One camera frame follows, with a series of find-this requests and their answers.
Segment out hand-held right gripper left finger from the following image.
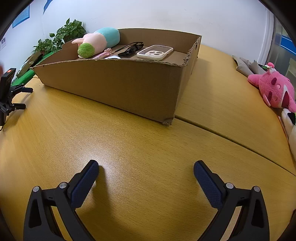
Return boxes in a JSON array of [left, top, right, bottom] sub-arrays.
[[23, 159, 100, 241]]

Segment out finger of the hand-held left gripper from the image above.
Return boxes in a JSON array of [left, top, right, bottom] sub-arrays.
[[10, 85, 33, 95], [8, 103, 26, 112]]

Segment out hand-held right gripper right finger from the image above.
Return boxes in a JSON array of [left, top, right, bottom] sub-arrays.
[[193, 160, 270, 241]]

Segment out teal pink plush doll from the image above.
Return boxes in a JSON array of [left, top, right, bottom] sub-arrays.
[[71, 27, 121, 59]]

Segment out brown cardboard box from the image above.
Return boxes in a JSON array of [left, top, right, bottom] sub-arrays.
[[30, 28, 202, 127]]

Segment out black sunglasses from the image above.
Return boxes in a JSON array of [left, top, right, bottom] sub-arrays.
[[115, 42, 144, 57]]

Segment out beige phone case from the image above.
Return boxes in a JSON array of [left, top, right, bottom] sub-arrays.
[[136, 45, 174, 61]]

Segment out flat brown cardboard piece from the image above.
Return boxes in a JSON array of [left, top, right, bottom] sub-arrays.
[[16, 51, 45, 77]]

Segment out small green potted plant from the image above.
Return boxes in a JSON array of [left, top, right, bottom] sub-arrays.
[[32, 39, 55, 55]]

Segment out large green potted plant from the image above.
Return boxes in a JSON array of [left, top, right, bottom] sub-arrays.
[[50, 18, 87, 45]]

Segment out white black plush toy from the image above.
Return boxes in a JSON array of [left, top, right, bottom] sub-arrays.
[[281, 108, 296, 145]]

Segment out pink plush toy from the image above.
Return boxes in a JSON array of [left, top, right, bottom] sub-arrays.
[[247, 62, 296, 109]]

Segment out grey cloth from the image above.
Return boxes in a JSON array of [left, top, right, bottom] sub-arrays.
[[232, 55, 267, 77]]

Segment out blue wall poster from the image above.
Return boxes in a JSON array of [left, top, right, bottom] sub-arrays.
[[12, 5, 30, 29]]

